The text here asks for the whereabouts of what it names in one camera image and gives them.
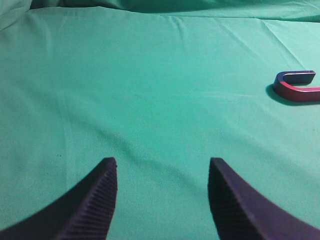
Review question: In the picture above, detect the green cloth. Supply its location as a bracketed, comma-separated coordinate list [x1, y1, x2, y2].
[0, 0, 320, 240]

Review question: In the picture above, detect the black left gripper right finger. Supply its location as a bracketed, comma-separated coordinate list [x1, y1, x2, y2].
[207, 157, 320, 240]

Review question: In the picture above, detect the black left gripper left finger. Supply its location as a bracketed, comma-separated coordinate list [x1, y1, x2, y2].
[0, 157, 118, 240]

